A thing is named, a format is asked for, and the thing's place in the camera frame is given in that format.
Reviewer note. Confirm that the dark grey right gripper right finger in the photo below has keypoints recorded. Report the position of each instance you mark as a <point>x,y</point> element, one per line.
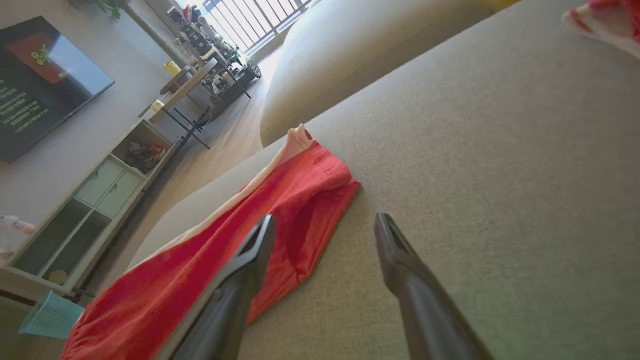
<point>425,310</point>

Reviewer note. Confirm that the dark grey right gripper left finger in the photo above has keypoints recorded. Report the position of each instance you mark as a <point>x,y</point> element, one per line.
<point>230,305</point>

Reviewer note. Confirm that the red basketball jersey white sleeves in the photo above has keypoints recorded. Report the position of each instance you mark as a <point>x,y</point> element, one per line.
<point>612,22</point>

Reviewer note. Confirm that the large sofa seat cushion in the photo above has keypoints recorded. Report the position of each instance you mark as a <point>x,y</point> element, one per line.
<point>475,175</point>

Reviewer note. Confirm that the white TV cabinet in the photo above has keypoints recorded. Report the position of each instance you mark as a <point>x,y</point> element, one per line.
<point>95,205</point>

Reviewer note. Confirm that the clutter in cabinet shelf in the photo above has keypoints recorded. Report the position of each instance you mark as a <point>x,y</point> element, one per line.
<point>145,156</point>

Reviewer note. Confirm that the teal plastic laundry basket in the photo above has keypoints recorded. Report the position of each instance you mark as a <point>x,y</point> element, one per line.
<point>50,315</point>

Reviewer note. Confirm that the folding desk with black legs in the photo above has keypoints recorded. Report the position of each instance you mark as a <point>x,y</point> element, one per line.
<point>192,87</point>

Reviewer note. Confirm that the yellow container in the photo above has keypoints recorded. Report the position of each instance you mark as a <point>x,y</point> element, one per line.
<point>172,68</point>

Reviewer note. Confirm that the black wheeled equipment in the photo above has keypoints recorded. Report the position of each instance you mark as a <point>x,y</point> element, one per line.
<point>220,55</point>

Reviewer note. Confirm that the adjoining sofa seat cushion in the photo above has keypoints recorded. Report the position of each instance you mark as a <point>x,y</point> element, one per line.
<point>350,55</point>

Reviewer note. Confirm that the black flat TV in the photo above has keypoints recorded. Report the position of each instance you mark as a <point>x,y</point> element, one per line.
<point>45,90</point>

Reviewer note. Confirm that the balcony railing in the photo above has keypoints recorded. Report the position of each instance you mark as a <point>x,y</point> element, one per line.
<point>255,20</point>

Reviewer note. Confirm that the large yellow sofa backrest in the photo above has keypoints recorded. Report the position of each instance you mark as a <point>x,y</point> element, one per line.
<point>502,4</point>

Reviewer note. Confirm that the green potted plant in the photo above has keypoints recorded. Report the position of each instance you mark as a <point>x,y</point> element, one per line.
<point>102,6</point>

